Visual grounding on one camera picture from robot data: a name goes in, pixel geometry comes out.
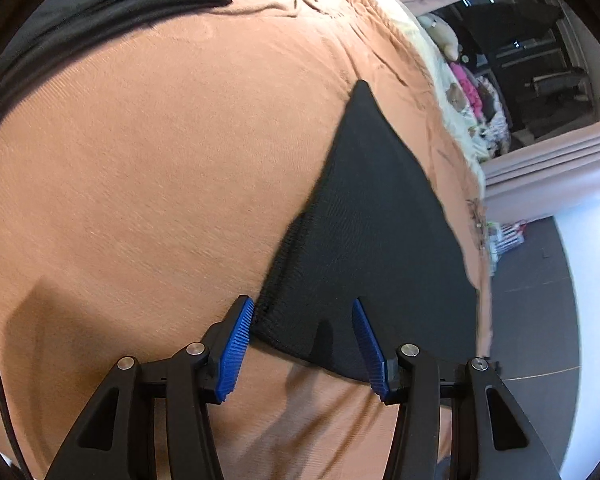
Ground cream duvet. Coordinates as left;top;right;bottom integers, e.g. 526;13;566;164
325;0;488;201

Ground pink cloth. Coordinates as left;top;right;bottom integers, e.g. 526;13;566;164
450;60;486;117

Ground floral bedding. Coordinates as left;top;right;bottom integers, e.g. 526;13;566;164
467;80;512;162

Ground brown teddy bear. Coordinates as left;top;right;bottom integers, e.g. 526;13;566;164
445;84;469;112

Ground white plush toy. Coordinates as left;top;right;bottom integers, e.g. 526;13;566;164
417;14;464;62

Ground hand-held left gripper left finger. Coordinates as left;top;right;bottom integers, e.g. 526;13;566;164
45;295;256;480

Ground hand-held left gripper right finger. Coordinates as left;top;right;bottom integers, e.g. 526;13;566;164
351;297;563;480

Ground brown blanket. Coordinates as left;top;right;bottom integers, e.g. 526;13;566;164
0;0;496;480

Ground folded black clothes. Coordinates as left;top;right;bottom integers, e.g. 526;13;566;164
0;0;234;161

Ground black t-shirt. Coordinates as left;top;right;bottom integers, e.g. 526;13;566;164
252;80;481;382

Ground white drawer unit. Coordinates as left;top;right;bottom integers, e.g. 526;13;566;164
485;219;528;273

